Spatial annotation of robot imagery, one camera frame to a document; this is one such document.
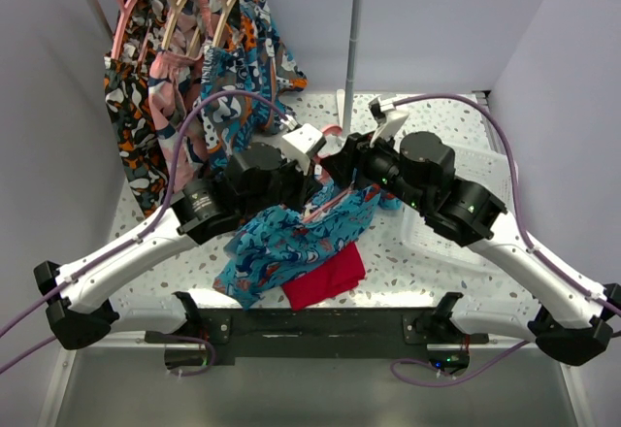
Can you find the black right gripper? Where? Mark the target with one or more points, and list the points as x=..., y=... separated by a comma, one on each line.
x=355, y=153

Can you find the teal orange patterned shorts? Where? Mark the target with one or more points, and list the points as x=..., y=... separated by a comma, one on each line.
x=251, y=57

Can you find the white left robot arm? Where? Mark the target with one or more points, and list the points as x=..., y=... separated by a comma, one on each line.
x=84, y=304

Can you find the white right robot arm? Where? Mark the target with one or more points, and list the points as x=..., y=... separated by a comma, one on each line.
x=568, y=319

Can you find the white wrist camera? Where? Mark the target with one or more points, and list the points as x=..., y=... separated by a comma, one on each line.
x=388, y=117
x=302, y=145

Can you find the pink hanger far left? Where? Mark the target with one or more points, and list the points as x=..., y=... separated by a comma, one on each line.
x=125, y=10

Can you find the pink plastic hanger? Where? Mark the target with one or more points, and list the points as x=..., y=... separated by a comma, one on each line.
x=329, y=130

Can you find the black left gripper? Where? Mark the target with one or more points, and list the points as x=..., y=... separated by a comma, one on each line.
x=307, y=185

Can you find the black orange camo shorts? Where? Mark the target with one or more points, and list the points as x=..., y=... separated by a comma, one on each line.
x=126, y=99

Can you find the white plastic basket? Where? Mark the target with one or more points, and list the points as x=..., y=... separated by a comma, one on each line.
x=469, y=191

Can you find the pink navy patterned shorts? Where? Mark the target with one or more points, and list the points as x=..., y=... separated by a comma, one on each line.
x=173, y=85

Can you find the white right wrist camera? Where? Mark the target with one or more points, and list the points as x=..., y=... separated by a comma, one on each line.
x=388, y=117

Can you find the red folded cloth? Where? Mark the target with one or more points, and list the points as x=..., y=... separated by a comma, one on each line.
x=337, y=275

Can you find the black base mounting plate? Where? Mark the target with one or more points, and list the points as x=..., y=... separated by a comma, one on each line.
x=337, y=333

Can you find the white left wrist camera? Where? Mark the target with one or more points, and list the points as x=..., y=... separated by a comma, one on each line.
x=302, y=145

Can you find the wooden hanger left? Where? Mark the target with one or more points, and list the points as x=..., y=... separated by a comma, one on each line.
x=172, y=14

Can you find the blue patterned shorts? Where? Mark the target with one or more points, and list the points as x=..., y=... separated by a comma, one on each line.
x=280, y=245

